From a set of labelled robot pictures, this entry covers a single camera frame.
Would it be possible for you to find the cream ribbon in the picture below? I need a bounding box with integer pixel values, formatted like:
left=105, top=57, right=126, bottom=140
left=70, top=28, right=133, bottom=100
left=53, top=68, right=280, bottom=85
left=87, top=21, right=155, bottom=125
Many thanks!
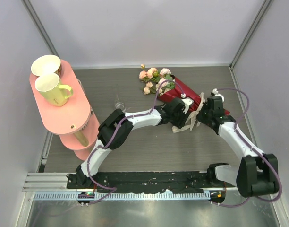
left=172, top=92, right=205, bottom=133

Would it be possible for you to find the pink flower bouquet red wrap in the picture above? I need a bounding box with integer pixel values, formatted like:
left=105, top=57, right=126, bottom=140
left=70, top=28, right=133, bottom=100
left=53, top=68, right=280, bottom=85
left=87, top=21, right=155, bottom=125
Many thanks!
left=138, top=64, right=230, bottom=116

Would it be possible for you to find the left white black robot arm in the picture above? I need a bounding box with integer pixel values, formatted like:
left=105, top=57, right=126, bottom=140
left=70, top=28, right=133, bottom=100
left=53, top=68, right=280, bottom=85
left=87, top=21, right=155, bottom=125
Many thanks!
left=67, top=97, right=194, bottom=190

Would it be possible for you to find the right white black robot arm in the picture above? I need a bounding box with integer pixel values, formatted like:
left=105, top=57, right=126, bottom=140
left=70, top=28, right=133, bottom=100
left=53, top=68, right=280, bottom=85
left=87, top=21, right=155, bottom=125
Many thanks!
left=198, top=96, right=282, bottom=198

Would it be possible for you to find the clear glass vase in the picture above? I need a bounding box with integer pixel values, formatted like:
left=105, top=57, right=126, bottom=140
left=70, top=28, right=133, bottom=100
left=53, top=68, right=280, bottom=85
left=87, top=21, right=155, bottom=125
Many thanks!
left=113, top=85, right=126, bottom=112

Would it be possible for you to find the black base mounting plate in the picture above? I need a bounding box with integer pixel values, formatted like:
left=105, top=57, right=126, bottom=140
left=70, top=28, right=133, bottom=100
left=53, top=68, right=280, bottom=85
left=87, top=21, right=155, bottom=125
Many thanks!
left=67, top=171, right=233, bottom=194

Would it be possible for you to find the pink tiered shelf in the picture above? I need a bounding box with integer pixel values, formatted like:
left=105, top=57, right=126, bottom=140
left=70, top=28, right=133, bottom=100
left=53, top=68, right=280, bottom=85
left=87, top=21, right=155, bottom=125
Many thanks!
left=29, top=60, right=100, bottom=160

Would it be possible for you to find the yellow green mug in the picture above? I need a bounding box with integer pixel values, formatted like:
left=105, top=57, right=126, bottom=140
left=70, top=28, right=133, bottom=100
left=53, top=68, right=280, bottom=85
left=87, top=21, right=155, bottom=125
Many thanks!
left=34, top=73, right=73, bottom=107

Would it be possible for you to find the white bowl mug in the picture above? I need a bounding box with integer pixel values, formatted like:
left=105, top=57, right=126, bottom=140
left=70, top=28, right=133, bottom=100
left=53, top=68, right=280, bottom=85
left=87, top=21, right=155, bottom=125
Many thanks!
left=31, top=54, right=61, bottom=77

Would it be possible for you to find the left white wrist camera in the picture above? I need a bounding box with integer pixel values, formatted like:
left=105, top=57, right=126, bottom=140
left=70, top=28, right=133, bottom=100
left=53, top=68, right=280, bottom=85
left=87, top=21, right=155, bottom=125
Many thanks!
left=181, top=93, right=194, bottom=114

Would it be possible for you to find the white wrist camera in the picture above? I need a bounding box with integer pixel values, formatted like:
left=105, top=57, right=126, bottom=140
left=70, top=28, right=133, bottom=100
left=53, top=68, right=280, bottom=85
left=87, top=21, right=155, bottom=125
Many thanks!
left=181, top=93, right=194, bottom=114
left=211, top=88, right=224, bottom=102

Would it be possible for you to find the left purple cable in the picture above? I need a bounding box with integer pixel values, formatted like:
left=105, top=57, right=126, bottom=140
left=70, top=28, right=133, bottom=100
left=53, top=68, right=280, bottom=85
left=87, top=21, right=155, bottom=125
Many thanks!
left=86, top=79, right=187, bottom=205

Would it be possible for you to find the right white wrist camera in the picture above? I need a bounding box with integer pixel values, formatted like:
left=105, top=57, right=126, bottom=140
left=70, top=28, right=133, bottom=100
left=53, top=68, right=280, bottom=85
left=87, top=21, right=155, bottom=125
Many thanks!
left=211, top=88, right=224, bottom=102

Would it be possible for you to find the white slotted cable duct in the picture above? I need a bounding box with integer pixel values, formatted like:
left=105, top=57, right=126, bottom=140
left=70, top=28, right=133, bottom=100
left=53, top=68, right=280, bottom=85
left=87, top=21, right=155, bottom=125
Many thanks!
left=34, top=190, right=210, bottom=201

